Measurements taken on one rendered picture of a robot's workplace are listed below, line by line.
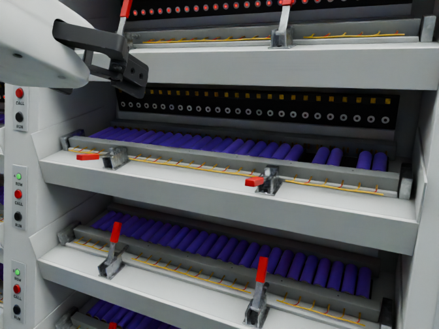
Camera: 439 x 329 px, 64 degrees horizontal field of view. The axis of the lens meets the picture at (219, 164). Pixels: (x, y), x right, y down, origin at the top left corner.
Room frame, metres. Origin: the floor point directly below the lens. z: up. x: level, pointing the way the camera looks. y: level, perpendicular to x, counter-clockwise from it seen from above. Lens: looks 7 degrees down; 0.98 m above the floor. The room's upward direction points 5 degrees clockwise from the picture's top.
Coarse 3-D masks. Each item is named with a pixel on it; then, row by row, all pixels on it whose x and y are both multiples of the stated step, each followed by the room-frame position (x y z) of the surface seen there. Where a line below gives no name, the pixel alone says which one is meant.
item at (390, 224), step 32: (64, 128) 0.67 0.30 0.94; (96, 128) 0.75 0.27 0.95; (256, 128) 0.64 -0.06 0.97; (288, 128) 0.61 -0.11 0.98; (320, 128) 0.59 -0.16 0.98; (352, 128) 0.56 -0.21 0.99; (64, 160) 0.62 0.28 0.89; (96, 160) 0.61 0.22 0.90; (416, 160) 0.47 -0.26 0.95; (96, 192) 0.59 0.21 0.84; (128, 192) 0.55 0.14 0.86; (160, 192) 0.52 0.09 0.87; (192, 192) 0.50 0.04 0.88; (224, 192) 0.47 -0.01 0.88; (288, 192) 0.46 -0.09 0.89; (320, 192) 0.45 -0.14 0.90; (352, 192) 0.45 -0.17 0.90; (416, 192) 0.42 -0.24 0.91; (256, 224) 0.47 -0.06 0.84; (288, 224) 0.44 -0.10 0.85; (320, 224) 0.42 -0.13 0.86; (352, 224) 0.41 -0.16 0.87; (384, 224) 0.39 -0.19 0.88; (416, 224) 0.38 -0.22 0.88
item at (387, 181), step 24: (72, 144) 0.66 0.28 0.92; (96, 144) 0.63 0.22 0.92; (120, 144) 0.61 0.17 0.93; (144, 144) 0.60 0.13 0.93; (240, 168) 0.51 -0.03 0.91; (264, 168) 0.50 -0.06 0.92; (288, 168) 0.48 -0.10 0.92; (312, 168) 0.47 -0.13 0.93; (336, 168) 0.46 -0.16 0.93; (360, 168) 0.46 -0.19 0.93; (360, 192) 0.43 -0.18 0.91
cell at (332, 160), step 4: (336, 148) 0.54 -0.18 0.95; (332, 152) 0.53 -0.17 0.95; (336, 152) 0.52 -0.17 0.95; (340, 152) 0.53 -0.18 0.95; (332, 156) 0.51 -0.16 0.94; (336, 156) 0.51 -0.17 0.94; (340, 156) 0.52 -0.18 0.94; (328, 160) 0.51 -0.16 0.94; (332, 160) 0.50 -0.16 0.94; (336, 160) 0.50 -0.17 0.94; (340, 160) 0.51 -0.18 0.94; (328, 164) 0.49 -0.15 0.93; (332, 164) 0.49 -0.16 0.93; (336, 164) 0.49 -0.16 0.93
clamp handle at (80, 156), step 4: (112, 148) 0.57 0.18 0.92; (112, 152) 0.57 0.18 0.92; (76, 156) 0.51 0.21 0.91; (80, 156) 0.51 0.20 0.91; (84, 156) 0.51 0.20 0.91; (88, 156) 0.52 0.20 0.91; (92, 156) 0.52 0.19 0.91; (96, 156) 0.53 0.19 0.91; (100, 156) 0.54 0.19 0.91; (104, 156) 0.55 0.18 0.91; (108, 156) 0.56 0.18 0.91; (80, 160) 0.51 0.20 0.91; (84, 160) 0.51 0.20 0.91; (88, 160) 0.52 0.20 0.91
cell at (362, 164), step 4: (364, 152) 0.52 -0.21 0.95; (368, 152) 0.52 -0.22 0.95; (360, 156) 0.51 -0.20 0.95; (364, 156) 0.50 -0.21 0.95; (368, 156) 0.51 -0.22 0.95; (360, 160) 0.50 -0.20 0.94; (364, 160) 0.49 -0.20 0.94; (368, 160) 0.50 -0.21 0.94; (360, 164) 0.48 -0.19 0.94; (364, 164) 0.48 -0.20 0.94; (368, 164) 0.48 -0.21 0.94; (364, 168) 0.47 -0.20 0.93; (368, 168) 0.47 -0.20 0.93
